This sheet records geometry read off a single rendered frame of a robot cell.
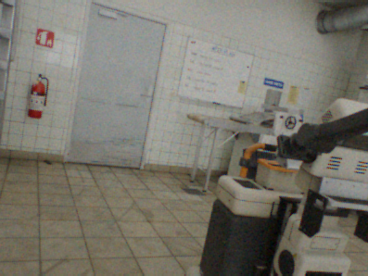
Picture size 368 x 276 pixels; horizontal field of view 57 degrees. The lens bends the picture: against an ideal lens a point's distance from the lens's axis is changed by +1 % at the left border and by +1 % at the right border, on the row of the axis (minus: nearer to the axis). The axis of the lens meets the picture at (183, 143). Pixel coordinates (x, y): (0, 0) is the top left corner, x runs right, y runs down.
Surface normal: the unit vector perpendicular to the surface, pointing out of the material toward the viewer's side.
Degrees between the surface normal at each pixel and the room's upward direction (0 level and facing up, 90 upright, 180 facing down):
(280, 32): 90
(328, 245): 98
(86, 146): 90
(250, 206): 90
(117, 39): 90
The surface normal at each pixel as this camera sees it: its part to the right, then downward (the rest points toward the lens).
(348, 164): 0.23, 0.33
